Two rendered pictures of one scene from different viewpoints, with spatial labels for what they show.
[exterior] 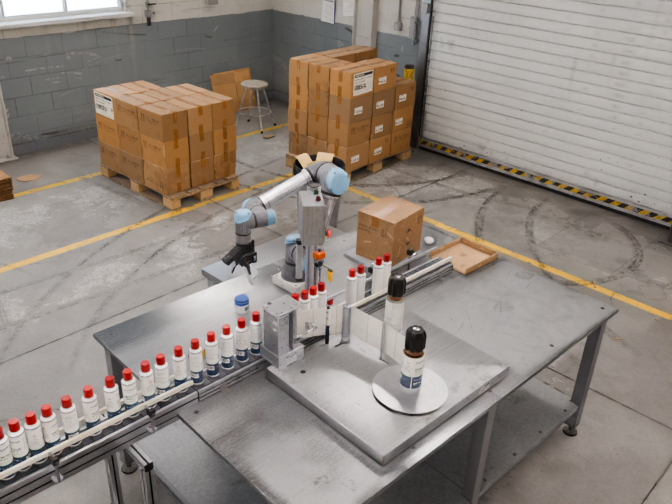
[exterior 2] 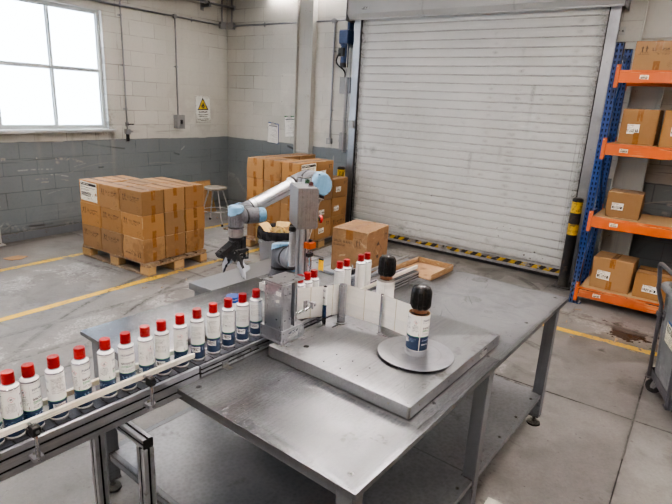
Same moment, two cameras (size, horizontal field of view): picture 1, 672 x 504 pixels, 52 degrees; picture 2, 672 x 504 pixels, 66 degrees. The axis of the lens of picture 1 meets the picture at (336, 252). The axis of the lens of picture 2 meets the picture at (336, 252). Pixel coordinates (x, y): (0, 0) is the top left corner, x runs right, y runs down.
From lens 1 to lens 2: 92 cm
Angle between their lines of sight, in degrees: 14
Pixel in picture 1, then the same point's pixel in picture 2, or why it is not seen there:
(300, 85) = (256, 178)
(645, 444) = (600, 428)
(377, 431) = (396, 388)
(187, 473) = (179, 478)
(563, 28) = (459, 130)
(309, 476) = (334, 434)
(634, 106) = (519, 184)
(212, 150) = (184, 226)
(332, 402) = (342, 367)
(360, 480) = (389, 434)
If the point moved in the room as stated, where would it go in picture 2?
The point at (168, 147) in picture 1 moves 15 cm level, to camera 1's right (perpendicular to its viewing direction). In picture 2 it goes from (146, 220) to (161, 221)
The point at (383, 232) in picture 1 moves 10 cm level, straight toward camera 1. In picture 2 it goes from (357, 243) to (358, 248)
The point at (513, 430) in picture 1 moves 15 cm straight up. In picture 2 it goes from (491, 417) to (495, 393)
